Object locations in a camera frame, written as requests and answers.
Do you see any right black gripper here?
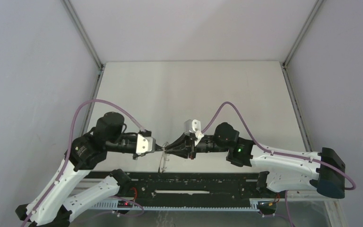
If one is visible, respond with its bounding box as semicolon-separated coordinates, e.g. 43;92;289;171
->
165;132;229;161

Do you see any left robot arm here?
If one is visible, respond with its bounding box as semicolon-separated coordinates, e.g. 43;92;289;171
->
15;112;157;227

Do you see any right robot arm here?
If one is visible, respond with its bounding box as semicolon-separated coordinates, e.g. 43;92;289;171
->
164;122;346;199

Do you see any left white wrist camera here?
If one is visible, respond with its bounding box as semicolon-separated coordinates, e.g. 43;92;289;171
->
136;134;156;155

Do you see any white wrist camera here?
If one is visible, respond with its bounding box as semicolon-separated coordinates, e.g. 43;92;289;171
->
184;119;204;146
136;134;156;155

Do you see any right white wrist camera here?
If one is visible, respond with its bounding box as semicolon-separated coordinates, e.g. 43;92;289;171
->
184;119;204;146

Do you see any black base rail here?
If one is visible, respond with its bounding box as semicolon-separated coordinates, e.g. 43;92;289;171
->
84;170;287;209

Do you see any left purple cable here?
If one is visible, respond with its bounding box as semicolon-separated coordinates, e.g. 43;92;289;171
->
20;99;146;227

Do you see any purple cable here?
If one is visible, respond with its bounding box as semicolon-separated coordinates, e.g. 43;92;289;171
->
201;101;357;227
20;99;146;227

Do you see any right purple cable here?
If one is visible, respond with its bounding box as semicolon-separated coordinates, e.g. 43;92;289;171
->
201;101;357;227

